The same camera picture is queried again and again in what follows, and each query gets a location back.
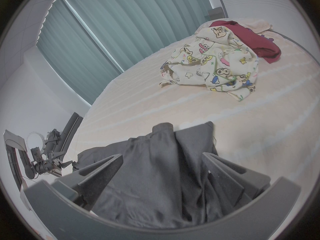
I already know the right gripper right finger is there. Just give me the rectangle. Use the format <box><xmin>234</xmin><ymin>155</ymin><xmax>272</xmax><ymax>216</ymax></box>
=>
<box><xmin>201</xmin><ymin>152</ymin><xmax>271</xmax><ymax>207</ymax></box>

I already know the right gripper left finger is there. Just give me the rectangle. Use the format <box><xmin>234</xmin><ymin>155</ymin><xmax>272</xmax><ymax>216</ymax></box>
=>
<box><xmin>52</xmin><ymin>154</ymin><xmax>124</xmax><ymax>208</ymax></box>

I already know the black polo shirt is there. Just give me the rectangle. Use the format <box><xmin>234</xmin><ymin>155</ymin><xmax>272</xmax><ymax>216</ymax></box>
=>
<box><xmin>72</xmin><ymin>121</ymin><xmax>240</xmax><ymax>229</ymax></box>

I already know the bed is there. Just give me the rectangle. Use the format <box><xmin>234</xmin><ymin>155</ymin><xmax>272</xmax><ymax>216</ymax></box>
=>
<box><xmin>62</xmin><ymin>0</ymin><xmax>320</xmax><ymax>224</ymax></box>

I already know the round white mirror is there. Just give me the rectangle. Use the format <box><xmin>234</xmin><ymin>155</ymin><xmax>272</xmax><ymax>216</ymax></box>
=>
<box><xmin>26</xmin><ymin>131</ymin><xmax>47</xmax><ymax>157</ymax></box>

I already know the blue-green curtain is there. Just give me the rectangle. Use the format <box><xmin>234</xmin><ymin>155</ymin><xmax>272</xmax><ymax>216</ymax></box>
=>
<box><xmin>61</xmin><ymin>0</ymin><xmax>210</xmax><ymax>72</ymax></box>
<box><xmin>36</xmin><ymin>0</ymin><xmax>123</xmax><ymax>107</ymax></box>

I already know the white printed pyjama top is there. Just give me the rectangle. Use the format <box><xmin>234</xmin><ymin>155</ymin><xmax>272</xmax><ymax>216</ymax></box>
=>
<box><xmin>158</xmin><ymin>26</ymin><xmax>259</xmax><ymax>102</ymax></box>

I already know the dark red garment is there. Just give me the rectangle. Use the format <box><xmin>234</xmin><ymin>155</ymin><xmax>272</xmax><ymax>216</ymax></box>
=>
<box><xmin>209</xmin><ymin>20</ymin><xmax>282</xmax><ymax>64</ymax></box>

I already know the cream pillow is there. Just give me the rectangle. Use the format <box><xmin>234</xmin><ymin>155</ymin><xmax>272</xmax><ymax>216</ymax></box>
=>
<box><xmin>195</xmin><ymin>18</ymin><xmax>273</xmax><ymax>34</ymax></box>

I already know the grey bedside table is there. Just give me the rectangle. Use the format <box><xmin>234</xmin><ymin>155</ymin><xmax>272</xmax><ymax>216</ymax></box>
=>
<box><xmin>209</xmin><ymin>7</ymin><xmax>224</xmax><ymax>21</ymax></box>

